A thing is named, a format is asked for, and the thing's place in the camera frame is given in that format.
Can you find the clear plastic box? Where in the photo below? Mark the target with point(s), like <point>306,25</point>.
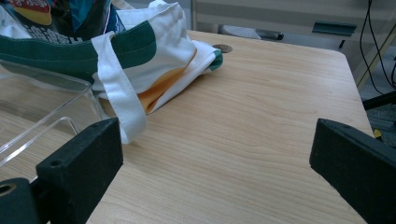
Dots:
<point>34,102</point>

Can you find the white and green tote bag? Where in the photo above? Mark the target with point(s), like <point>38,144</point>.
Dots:
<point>137,59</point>

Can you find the dark green wall bracket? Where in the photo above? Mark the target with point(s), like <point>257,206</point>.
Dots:
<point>333,28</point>

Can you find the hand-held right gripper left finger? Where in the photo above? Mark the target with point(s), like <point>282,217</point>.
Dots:
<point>81,161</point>

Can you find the dark snack packet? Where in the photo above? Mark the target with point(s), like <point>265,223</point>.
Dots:
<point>59,17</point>

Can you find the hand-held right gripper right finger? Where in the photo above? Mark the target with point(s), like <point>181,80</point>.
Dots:
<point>358,165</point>

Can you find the grey chair seat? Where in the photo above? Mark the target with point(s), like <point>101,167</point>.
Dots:
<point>246,32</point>

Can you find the black metal stand bar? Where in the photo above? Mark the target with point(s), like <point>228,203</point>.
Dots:
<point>379,100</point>

